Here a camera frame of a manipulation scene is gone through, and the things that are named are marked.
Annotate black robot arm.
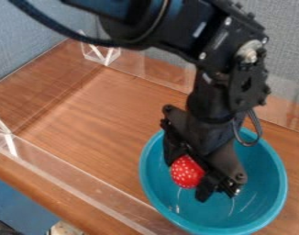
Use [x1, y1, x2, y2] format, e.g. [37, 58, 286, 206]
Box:
[9, 0, 272, 201]

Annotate clear acrylic back barrier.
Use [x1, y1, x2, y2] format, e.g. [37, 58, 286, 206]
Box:
[78, 30, 299, 136]

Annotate clear acrylic left bracket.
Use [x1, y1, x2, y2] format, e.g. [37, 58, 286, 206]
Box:
[0, 119, 19, 158]

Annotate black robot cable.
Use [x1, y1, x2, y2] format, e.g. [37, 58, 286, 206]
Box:
[233, 109, 265, 148]

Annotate clear acrylic front barrier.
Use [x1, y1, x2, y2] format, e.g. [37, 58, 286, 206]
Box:
[0, 135, 187, 235]

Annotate clear acrylic barrier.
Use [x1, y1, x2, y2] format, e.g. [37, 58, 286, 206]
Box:
[78, 30, 299, 136]
[0, 135, 187, 235]

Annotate red toy strawberry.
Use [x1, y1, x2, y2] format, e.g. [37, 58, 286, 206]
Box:
[171, 155, 206, 189]

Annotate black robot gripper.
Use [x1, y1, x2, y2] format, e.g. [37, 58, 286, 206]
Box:
[161, 105, 248, 203]

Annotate blue plastic bowl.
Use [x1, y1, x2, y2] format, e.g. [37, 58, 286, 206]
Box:
[139, 130, 289, 235]

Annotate clear acrylic corner bracket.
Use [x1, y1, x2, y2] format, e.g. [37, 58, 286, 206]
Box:
[78, 28, 123, 67]

